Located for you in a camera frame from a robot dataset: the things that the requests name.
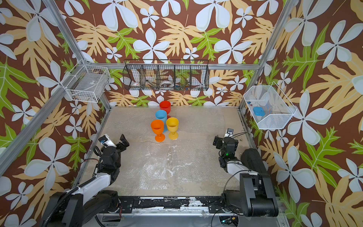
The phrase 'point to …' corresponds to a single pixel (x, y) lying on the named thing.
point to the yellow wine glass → (173, 123)
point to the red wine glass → (166, 105)
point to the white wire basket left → (89, 83)
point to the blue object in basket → (258, 111)
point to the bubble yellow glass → (197, 160)
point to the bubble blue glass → (149, 166)
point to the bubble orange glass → (199, 119)
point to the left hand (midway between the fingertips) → (116, 136)
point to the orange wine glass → (158, 126)
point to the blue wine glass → (162, 115)
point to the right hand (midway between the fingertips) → (224, 136)
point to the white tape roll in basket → (166, 82)
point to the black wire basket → (170, 74)
